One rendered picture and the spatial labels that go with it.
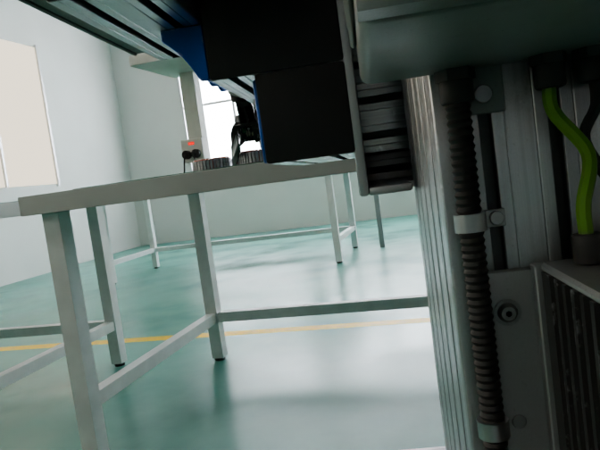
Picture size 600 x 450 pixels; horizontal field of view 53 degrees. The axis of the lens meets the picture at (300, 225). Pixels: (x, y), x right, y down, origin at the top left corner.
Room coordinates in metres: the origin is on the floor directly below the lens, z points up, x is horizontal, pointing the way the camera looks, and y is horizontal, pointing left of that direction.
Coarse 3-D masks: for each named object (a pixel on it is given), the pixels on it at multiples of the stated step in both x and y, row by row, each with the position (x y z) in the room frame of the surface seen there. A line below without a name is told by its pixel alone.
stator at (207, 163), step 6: (222, 156) 1.70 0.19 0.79; (228, 156) 1.72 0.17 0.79; (192, 162) 1.70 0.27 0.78; (198, 162) 1.68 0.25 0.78; (204, 162) 1.67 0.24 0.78; (210, 162) 1.67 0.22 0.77; (216, 162) 1.68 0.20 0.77; (222, 162) 1.69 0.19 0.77; (228, 162) 1.70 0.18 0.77; (198, 168) 1.68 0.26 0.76; (204, 168) 1.67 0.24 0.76; (210, 168) 1.68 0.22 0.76
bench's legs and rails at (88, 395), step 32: (64, 224) 1.58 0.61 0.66; (192, 224) 2.44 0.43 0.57; (64, 256) 1.56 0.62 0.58; (64, 288) 1.57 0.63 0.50; (64, 320) 1.57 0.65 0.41; (224, 320) 2.42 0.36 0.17; (160, 352) 1.96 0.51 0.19; (224, 352) 2.44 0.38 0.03; (96, 384) 1.60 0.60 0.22; (128, 384) 1.75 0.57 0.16; (96, 416) 1.58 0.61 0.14; (96, 448) 1.56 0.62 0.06
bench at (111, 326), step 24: (0, 216) 1.97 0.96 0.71; (96, 216) 2.55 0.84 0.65; (96, 240) 2.55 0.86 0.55; (96, 264) 2.56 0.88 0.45; (0, 336) 2.70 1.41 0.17; (24, 336) 2.67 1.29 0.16; (96, 336) 2.42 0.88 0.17; (120, 336) 2.57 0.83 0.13; (48, 360) 2.13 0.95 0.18; (120, 360) 2.55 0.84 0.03; (0, 384) 1.90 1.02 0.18
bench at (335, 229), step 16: (144, 208) 5.87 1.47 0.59; (336, 208) 4.63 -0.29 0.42; (352, 208) 5.35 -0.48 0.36; (336, 224) 4.60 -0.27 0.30; (352, 224) 5.36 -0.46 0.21; (224, 240) 5.68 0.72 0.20; (240, 240) 5.64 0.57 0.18; (256, 240) 5.60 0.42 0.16; (336, 240) 4.60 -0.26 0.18; (352, 240) 5.36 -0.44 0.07; (112, 256) 5.15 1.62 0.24; (128, 256) 5.39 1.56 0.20; (336, 256) 4.61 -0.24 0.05
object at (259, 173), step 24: (240, 168) 1.39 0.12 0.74; (264, 168) 1.38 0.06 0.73; (288, 168) 1.37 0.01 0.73; (312, 168) 1.35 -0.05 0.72; (336, 168) 1.34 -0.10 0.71; (72, 192) 1.51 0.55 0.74; (96, 192) 1.49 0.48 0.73; (120, 192) 1.48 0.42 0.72; (144, 192) 1.46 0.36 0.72; (168, 192) 1.44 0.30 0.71; (192, 192) 1.43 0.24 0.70
